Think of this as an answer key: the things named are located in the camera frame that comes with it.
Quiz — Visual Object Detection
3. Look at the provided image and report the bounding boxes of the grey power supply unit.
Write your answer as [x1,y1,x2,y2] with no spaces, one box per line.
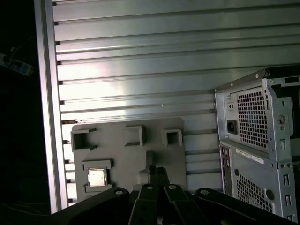
[222,85,278,162]

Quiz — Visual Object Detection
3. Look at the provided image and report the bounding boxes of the white power strip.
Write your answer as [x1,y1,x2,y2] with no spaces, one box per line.
[0,52,33,76]

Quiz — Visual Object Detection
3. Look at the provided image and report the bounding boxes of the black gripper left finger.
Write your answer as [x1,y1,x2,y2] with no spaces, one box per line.
[50,165,160,225]

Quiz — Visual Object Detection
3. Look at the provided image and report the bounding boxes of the grey parts rack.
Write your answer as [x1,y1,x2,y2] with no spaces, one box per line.
[70,116,186,204]

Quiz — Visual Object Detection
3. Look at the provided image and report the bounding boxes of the silver CPU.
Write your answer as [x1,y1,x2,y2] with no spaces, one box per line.
[88,167,109,188]

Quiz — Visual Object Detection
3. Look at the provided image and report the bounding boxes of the black open PC case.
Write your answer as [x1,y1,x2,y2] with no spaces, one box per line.
[213,67,300,225]

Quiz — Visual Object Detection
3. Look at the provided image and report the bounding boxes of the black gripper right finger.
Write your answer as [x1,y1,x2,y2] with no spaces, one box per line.
[158,165,300,225]

